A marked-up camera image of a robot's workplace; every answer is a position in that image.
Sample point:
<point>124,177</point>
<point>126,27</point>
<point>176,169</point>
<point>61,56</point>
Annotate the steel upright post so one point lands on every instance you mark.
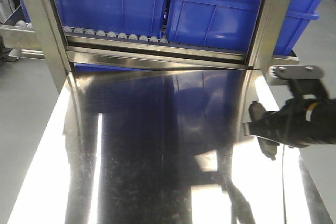
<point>47,26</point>
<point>270,19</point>

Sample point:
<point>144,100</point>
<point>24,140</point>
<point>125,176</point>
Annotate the left steel upright post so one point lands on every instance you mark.
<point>47,26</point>

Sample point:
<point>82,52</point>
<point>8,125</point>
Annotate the blue plastic bin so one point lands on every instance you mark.
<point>140,17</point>
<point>229,24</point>

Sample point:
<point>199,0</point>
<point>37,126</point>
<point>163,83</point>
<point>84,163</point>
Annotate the steel roller rack rail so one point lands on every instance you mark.
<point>99,51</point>

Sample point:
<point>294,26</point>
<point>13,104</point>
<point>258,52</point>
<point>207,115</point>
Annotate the brake pad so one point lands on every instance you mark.
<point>257,127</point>

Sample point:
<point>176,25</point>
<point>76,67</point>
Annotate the right steel upright post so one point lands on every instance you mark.
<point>270,19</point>

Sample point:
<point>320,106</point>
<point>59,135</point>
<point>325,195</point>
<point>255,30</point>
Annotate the right blue plastic bin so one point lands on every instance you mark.
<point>229,24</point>

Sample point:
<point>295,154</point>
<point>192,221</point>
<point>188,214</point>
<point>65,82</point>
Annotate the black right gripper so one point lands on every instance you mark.
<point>302,123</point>

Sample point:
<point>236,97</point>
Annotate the left blue plastic bin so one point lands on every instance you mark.
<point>140,17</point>

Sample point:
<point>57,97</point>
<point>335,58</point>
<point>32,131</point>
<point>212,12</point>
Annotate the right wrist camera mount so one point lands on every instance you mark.
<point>303,81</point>

